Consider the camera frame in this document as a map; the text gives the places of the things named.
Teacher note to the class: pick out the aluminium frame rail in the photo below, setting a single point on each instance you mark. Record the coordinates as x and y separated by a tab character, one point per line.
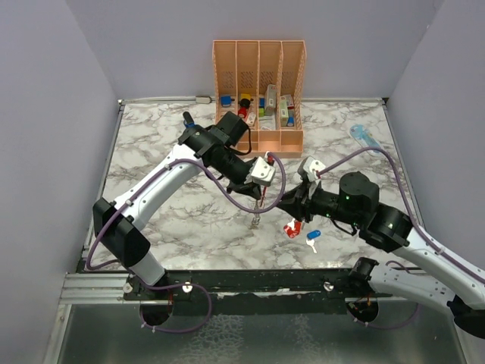
111	287

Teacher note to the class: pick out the blue key tag with key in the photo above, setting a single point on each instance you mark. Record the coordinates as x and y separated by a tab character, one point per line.
310	239

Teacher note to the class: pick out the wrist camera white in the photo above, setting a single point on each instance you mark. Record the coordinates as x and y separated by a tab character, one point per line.
261	173
308	171

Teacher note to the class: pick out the yellow block in organizer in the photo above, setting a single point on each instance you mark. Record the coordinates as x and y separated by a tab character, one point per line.
245	96

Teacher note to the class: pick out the red key tag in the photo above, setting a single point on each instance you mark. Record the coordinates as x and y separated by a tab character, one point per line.
292	229

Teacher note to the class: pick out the blue black stapler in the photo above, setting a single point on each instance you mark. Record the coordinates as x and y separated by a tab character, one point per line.
188	121

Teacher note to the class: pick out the packaged blue toothbrush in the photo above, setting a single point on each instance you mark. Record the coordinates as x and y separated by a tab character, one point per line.
365	139

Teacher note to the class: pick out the tall grey box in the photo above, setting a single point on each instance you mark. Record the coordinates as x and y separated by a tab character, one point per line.
270	100

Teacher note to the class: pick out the white plug on rail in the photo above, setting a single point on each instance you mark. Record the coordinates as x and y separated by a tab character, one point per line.
203	100

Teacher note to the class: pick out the metal key holder red handle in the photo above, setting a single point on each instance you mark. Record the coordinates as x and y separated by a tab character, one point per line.
258	206

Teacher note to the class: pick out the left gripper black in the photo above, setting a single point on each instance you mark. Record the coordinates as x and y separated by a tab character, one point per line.
248	188

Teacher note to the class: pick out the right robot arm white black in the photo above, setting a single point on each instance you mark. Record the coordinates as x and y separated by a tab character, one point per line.
452	285

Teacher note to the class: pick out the blue cube in organizer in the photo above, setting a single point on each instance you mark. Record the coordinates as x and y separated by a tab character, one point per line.
226	101

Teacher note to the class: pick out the peach desk organizer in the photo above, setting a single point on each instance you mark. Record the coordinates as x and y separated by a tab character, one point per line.
261	82

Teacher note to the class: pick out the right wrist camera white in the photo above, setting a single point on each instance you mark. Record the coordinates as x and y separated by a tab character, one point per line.
308	171

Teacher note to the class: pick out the white red box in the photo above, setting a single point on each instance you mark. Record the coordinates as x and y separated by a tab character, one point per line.
287	109

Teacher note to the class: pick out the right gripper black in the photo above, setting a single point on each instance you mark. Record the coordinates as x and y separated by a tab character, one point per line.
298	203

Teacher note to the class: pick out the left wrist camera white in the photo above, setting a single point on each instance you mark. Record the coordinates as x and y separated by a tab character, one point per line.
261	173

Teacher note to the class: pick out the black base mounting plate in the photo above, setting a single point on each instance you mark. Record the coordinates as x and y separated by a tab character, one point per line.
253	292

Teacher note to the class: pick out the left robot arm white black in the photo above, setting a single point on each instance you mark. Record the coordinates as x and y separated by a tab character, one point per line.
118	224

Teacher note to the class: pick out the black red stamp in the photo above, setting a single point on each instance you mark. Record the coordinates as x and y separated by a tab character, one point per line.
244	106

